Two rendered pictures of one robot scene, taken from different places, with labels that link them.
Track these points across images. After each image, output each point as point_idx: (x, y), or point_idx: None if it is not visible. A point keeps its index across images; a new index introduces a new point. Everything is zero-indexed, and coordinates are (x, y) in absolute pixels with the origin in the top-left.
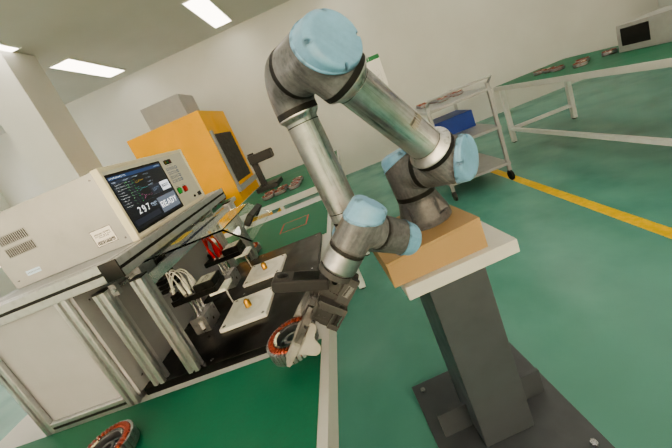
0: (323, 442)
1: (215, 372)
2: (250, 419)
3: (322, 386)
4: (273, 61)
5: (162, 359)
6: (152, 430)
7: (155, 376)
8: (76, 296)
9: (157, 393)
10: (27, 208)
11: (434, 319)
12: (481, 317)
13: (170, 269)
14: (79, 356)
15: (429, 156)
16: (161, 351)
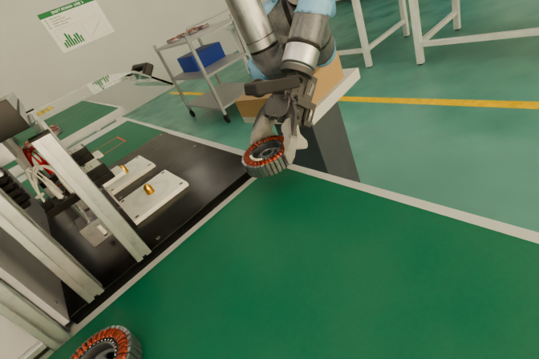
0: (362, 186)
1: (171, 246)
2: (274, 226)
3: (316, 175)
4: None
5: (61, 288)
6: (143, 321)
7: (89, 286)
8: None
9: (95, 312)
10: None
11: (309, 159)
12: (340, 143)
13: (12, 179)
14: None
15: None
16: (54, 280)
